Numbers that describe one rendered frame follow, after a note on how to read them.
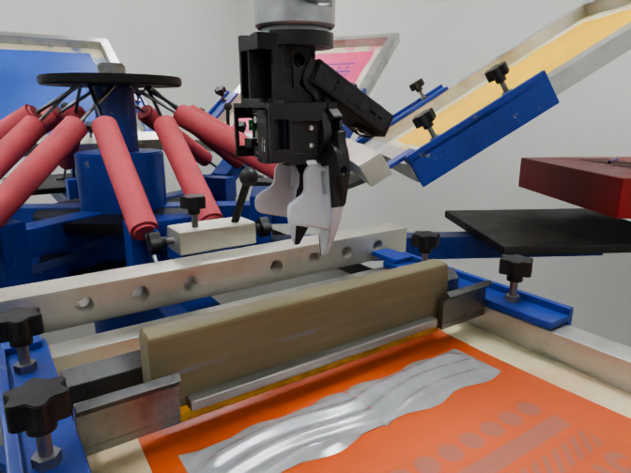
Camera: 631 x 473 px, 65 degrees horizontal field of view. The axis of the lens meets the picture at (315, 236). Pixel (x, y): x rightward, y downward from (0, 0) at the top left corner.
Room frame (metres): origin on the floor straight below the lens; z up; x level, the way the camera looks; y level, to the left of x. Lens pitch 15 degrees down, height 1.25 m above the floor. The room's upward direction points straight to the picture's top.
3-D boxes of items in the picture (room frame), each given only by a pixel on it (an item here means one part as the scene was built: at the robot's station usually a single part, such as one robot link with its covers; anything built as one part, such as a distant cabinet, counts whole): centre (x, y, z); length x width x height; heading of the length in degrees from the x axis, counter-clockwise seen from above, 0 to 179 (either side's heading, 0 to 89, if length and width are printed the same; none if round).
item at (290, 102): (0.49, 0.02, 1.26); 0.09 x 0.08 x 0.12; 125
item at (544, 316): (0.69, -0.22, 0.97); 0.30 x 0.05 x 0.07; 34
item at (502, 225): (1.25, -0.20, 0.91); 1.34 x 0.41 x 0.08; 94
